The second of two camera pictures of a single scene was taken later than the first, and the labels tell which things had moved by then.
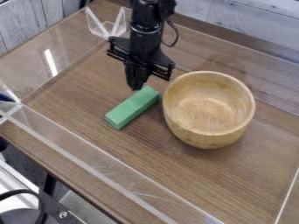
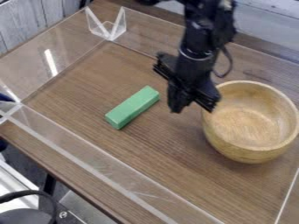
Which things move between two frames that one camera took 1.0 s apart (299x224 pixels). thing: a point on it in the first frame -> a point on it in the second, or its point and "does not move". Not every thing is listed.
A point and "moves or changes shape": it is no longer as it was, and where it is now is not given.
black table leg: [50, 184] does not move
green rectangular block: [132, 108] does not move
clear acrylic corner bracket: [108, 29] does not move
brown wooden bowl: [208, 107] moves or changes shape
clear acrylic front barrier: [57, 181] does not move
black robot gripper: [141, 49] -> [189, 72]
